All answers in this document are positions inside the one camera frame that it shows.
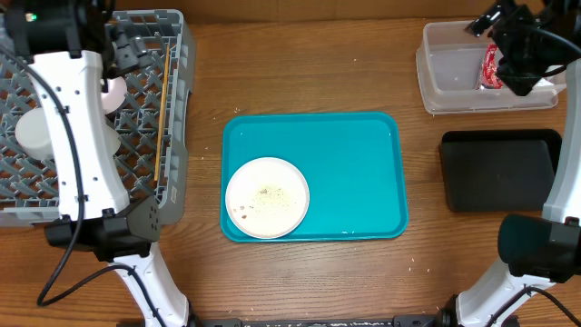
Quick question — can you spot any large white plate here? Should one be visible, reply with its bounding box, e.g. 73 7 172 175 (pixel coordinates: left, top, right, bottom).
224 157 310 240

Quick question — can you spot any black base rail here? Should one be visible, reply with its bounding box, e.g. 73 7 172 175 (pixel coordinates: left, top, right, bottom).
202 315 436 327

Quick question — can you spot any black plastic tray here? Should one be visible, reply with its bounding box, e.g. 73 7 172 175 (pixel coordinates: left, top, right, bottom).
439 129 562 213

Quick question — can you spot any red sauce packet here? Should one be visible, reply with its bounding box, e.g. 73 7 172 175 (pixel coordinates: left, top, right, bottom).
477 44 503 90

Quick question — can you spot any teal serving tray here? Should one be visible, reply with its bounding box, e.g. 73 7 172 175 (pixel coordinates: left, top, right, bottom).
222 112 409 243

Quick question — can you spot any grey plastic dish rack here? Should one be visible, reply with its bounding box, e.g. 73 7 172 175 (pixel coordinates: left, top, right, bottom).
1 9 196 227

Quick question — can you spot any white cup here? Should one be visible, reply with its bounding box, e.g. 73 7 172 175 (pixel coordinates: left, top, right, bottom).
104 124 121 156

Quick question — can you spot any clear plastic waste bin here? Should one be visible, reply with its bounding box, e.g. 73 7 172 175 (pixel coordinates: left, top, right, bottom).
416 21 566 114

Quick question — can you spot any small white bowl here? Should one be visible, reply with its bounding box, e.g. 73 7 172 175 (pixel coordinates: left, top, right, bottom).
101 76 127 114

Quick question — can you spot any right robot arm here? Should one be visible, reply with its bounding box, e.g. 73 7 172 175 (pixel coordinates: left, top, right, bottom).
433 0 580 326

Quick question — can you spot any grey metal bowl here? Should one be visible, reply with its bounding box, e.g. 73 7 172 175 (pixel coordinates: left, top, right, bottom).
15 108 54 161

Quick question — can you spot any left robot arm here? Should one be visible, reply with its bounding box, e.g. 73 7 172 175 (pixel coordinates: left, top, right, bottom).
4 1 196 326

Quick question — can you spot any wooden chopstick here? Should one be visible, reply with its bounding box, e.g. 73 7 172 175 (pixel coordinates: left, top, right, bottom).
153 43 171 182

